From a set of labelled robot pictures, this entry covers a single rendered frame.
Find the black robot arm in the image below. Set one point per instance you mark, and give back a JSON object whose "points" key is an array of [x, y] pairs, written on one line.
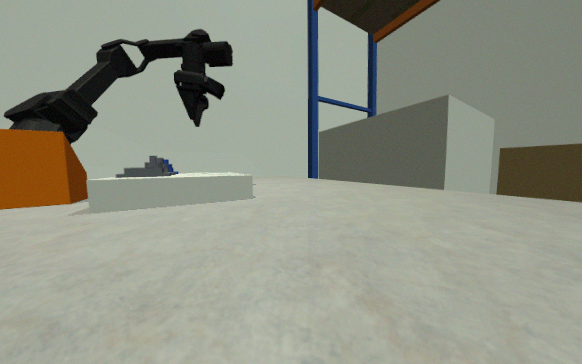
{"points": [[71, 111]]}

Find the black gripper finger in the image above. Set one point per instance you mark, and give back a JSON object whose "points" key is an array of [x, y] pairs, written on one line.
{"points": [[190, 96], [199, 113]]}

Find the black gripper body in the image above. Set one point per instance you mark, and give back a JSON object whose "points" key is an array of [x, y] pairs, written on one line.
{"points": [[190, 76]]}

